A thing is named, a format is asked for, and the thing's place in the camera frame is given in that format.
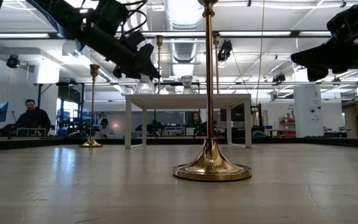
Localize grey tinted glass candle holder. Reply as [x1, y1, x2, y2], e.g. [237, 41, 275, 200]
[180, 75, 196, 95]

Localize clear ribbed glass candle holder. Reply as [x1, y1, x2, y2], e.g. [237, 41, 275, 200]
[134, 74, 157, 95]

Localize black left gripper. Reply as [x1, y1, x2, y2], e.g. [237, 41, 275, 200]
[112, 29, 162, 80]

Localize person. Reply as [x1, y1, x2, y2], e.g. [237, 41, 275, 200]
[188, 111, 207, 136]
[94, 118, 117, 139]
[14, 99, 52, 133]

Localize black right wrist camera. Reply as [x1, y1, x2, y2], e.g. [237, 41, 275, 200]
[326, 2, 358, 32]

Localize white pillar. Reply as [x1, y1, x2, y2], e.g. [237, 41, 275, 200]
[293, 83, 324, 138]

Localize tall brass candlestick holder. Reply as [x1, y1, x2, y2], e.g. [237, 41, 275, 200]
[155, 34, 164, 95]
[172, 0, 253, 183]
[79, 63, 104, 149]
[212, 32, 221, 95]

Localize white perforated metal shelf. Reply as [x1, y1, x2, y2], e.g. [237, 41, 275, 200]
[124, 93, 253, 149]

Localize blue computer monitor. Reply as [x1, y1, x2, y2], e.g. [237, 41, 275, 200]
[0, 101, 9, 123]

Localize silver ceiling ventilation duct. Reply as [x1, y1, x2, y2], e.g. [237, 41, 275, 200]
[163, 0, 208, 65]

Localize shelf with red bins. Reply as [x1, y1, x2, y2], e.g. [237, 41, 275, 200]
[278, 115, 297, 137]

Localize black ceiling-mounted camera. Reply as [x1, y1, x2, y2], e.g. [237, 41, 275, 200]
[272, 72, 287, 84]
[6, 54, 21, 68]

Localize black aluminium table frame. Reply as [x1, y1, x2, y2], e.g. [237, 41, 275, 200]
[0, 136, 358, 152]

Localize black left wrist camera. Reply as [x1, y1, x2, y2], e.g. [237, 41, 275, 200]
[93, 0, 130, 30]

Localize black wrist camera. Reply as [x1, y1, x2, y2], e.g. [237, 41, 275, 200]
[93, 0, 130, 30]
[326, 2, 358, 32]

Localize black hanging overhead camera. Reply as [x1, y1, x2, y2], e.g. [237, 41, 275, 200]
[216, 39, 233, 62]

